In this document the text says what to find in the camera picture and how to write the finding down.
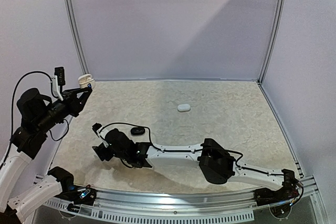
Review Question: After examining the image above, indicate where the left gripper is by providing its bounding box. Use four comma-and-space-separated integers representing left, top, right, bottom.
36, 86, 92, 132

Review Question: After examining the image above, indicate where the white gold-trimmed charging case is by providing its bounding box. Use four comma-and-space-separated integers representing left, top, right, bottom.
78, 73, 96, 89

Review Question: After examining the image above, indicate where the black earbud charging case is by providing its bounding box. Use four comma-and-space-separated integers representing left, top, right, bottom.
130, 127, 145, 136

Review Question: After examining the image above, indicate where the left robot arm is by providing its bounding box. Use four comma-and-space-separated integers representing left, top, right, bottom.
1, 87, 92, 223

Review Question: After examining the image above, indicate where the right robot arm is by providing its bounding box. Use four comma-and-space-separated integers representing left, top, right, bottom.
92, 123, 303, 201

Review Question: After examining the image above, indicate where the closed white charging case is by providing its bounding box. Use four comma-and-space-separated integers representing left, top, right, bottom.
177, 104, 191, 112

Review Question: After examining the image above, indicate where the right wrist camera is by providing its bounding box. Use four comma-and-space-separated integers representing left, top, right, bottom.
92, 123, 103, 138

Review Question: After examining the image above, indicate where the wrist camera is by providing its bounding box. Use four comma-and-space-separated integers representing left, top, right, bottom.
92, 123, 103, 138
51, 67, 66, 101

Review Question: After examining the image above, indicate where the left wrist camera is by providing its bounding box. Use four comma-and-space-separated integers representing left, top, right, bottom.
51, 67, 66, 101

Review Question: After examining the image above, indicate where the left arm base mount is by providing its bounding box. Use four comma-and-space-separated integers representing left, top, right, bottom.
56, 185, 98, 206

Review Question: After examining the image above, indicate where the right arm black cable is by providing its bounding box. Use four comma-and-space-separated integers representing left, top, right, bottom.
99, 122, 287, 176

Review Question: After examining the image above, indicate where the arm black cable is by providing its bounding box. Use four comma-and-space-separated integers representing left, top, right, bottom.
99, 122, 287, 176
10, 70, 69, 141

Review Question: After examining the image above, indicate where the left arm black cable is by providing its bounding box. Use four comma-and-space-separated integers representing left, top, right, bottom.
10, 70, 69, 141

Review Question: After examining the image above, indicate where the left aluminium corner post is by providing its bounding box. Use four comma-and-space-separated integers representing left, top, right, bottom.
64, 0, 89, 74

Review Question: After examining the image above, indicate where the aluminium corner post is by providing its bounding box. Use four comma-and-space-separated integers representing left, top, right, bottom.
257, 0, 285, 86
64, 0, 89, 74

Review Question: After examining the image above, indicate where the white slotted cable duct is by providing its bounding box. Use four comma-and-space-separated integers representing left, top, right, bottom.
43, 198, 255, 223

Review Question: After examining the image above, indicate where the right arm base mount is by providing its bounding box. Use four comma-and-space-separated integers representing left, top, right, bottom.
254, 179, 303, 206

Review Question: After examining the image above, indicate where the aluminium front rail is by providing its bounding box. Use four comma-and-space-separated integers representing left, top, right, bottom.
45, 188, 302, 215

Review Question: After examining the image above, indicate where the right aluminium corner post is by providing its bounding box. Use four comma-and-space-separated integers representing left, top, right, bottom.
257, 0, 285, 86

